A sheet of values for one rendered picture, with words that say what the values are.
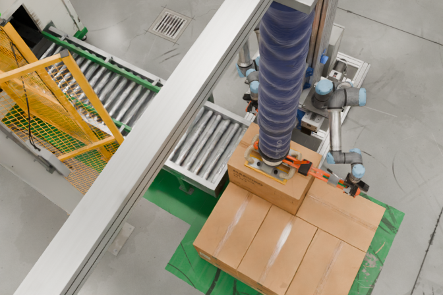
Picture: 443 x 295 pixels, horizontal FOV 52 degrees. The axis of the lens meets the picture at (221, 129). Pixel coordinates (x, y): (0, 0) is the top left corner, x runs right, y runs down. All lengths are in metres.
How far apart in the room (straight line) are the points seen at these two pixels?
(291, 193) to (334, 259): 0.65
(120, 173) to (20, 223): 3.64
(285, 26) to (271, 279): 2.22
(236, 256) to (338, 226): 0.83
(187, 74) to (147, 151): 0.26
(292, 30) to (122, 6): 3.98
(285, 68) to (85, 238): 1.31
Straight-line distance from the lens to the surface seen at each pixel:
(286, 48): 2.05
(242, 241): 3.70
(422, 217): 4.55
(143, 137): 1.26
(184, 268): 4.26
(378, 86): 5.00
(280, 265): 3.67
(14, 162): 2.73
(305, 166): 3.31
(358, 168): 2.99
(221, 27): 1.42
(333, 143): 3.01
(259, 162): 3.40
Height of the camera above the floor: 4.16
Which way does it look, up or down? 64 degrees down
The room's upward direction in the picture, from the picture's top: 10 degrees counter-clockwise
